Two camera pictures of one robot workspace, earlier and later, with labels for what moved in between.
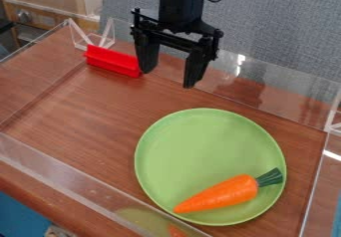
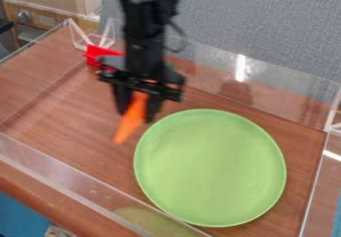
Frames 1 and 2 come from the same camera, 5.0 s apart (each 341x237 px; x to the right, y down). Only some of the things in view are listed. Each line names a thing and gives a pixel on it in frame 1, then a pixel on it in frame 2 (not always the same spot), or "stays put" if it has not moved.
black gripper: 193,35 → 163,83
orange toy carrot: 234,191 → 135,117
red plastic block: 114,61 stays put
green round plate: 198,145 stays put
